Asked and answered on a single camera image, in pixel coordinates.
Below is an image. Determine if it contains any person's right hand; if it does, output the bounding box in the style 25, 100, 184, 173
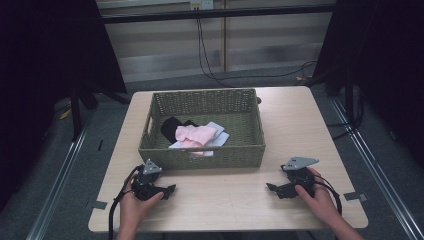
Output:
294, 167, 342, 228

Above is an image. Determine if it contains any pale blue sock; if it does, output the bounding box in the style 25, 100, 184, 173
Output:
168, 121, 231, 157

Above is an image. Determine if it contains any black power cable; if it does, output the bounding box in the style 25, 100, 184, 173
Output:
195, 18, 318, 89

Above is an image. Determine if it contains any right hand-held gripper black cable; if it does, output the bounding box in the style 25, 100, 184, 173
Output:
312, 174, 344, 216

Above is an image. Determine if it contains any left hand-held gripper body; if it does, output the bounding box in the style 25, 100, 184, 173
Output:
131, 158, 168, 202

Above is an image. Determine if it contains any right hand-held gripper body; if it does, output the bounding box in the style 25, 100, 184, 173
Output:
276, 156, 320, 200

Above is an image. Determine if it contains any black floor cable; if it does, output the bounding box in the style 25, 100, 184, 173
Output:
326, 83, 366, 141

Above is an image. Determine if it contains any pink sock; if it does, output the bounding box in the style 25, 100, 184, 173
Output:
174, 124, 219, 157

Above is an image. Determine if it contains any green woven basket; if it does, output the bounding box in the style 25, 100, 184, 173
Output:
138, 87, 267, 170

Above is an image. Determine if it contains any person's left hand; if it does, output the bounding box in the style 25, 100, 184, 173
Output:
118, 181, 165, 235

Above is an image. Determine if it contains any metal floor rail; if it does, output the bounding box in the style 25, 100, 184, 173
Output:
25, 121, 93, 240
329, 97, 424, 240

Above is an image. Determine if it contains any black sock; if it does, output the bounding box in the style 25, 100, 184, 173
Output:
160, 116, 200, 145

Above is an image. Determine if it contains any left hand-held gripper black cable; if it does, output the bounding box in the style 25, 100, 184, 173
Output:
107, 165, 143, 240

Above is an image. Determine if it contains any dark curtain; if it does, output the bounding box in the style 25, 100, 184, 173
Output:
312, 0, 424, 168
0, 0, 128, 212

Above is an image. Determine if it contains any white wall socket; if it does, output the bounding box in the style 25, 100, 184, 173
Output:
189, 0, 215, 11

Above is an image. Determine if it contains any hand-held gripper black cable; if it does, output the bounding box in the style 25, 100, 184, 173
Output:
107, 165, 143, 240
312, 174, 344, 216

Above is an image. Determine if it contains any black metal stand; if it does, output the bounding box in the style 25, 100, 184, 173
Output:
68, 79, 132, 143
344, 74, 357, 128

